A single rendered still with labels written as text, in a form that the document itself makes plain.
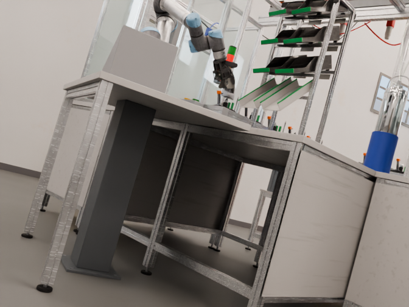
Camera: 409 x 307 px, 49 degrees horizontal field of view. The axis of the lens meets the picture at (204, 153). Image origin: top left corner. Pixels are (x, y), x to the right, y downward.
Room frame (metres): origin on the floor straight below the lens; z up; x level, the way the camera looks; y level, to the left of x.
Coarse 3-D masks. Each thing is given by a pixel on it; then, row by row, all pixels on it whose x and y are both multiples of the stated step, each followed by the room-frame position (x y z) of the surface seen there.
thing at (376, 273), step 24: (384, 192) 2.32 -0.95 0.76; (408, 192) 2.24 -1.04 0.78; (384, 216) 2.30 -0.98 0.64; (408, 216) 2.22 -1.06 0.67; (360, 240) 2.37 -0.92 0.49; (384, 240) 2.28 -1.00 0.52; (408, 240) 2.20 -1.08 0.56; (360, 264) 2.34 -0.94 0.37; (384, 264) 2.26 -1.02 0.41; (408, 264) 2.18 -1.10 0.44; (360, 288) 2.32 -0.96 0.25; (384, 288) 2.24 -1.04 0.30; (408, 288) 2.16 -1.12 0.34
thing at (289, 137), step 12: (168, 120) 2.52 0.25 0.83; (180, 132) 3.12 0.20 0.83; (240, 132) 2.12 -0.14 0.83; (252, 132) 2.06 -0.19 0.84; (264, 132) 2.01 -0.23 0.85; (276, 132) 1.96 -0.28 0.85; (216, 144) 3.29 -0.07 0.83; (228, 144) 2.99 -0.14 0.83; (240, 144) 2.74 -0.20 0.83; (312, 144) 1.91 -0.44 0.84; (240, 156) 3.78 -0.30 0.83; (252, 156) 3.41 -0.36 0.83; (264, 156) 3.09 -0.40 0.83; (276, 156) 2.83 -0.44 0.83; (336, 156) 2.07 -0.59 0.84; (360, 168) 2.25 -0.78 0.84
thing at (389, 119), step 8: (408, 80) 2.67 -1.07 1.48; (392, 88) 2.67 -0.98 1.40; (400, 88) 2.65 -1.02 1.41; (408, 88) 2.66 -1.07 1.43; (384, 96) 2.71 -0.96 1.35; (392, 96) 2.66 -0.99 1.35; (400, 96) 2.64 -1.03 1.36; (384, 104) 2.69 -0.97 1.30; (392, 104) 2.65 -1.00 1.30; (400, 104) 2.65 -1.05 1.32; (384, 112) 2.67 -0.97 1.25; (392, 112) 2.65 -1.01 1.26; (400, 112) 2.65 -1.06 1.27; (384, 120) 2.66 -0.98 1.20; (392, 120) 2.64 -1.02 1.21; (400, 120) 2.67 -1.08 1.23; (376, 128) 2.70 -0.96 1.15; (384, 128) 2.65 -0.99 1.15; (392, 128) 2.64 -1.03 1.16
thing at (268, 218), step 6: (282, 174) 3.58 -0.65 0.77; (276, 180) 3.61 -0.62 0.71; (276, 186) 3.60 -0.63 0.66; (276, 192) 3.58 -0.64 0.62; (276, 198) 3.58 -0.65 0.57; (270, 204) 3.60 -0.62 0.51; (270, 210) 3.60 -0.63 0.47; (270, 216) 3.58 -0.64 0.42; (264, 228) 3.60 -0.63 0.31; (264, 234) 3.59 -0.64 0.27; (264, 240) 3.58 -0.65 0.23; (258, 252) 3.60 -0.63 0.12; (258, 258) 3.58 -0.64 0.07
